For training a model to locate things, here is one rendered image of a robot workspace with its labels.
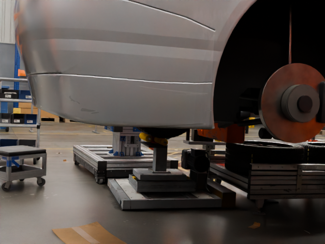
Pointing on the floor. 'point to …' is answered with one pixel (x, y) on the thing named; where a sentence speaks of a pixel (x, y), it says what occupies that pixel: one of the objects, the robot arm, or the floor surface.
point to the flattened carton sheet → (87, 235)
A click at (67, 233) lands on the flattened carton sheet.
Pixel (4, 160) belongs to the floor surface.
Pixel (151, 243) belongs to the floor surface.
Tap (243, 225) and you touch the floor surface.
